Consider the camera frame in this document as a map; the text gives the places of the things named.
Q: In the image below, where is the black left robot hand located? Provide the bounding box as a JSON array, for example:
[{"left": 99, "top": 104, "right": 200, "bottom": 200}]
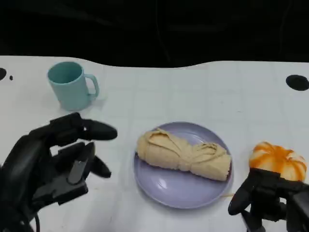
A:
[{"left": 0, "top": 112, "right": 118, "bottom": 218}]

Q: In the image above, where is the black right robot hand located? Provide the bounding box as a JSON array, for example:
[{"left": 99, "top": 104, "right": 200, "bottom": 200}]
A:
[{"left": 228, "top": 168, "right": 309, "bottom": 232}]

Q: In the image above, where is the orange and white bread roll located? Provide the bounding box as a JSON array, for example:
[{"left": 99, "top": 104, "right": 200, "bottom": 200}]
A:
[{"left": 249, "top": 141, "right": 307, "bottom": 182}]

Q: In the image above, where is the pale green mug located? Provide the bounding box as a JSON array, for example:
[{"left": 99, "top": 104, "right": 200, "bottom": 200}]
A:
[{"left": 47, "top": 61, "right": 100, "bottom": 112}]

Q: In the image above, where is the lilac plate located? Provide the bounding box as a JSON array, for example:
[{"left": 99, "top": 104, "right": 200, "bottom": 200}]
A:
[{"left": 133, "top": 121, "right": 234, "bottom": 210}]

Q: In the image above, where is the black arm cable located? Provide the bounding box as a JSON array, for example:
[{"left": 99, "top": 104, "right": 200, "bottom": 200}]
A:
[{"left": 33, "top": 213, "right": 41, "bottom": 232}]

